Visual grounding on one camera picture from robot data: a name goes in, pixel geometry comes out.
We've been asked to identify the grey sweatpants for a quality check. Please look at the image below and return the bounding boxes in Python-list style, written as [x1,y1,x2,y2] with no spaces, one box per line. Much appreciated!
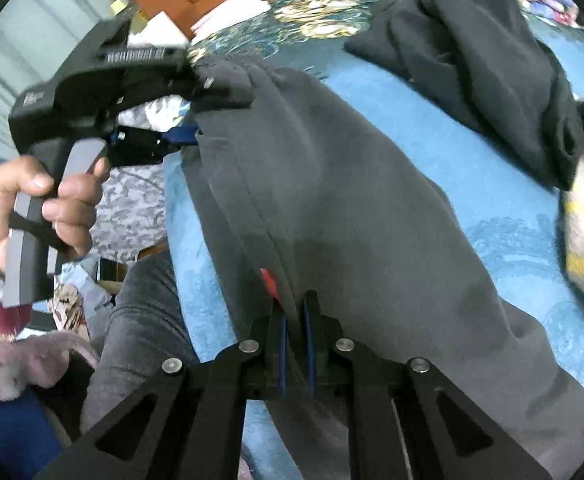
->
[182,55,584,479]

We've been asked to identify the left hand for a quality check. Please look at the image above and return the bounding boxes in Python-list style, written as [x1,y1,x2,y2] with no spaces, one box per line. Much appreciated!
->
[0,154,112,276]

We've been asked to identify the grey patterned quilt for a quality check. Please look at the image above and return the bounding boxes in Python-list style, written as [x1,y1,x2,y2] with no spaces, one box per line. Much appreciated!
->
[90,96,189,263]

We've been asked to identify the pink fluffy sleeve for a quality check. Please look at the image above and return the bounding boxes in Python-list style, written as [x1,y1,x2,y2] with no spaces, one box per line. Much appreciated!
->
[0,281,99,402]

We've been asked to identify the blue floral bed blanket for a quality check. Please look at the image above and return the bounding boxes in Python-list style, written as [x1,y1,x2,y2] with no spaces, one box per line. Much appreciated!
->
[165,0,584,392]

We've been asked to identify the dark grey garment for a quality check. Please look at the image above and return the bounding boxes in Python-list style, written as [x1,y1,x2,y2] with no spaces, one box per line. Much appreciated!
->
[345,0,584,191]

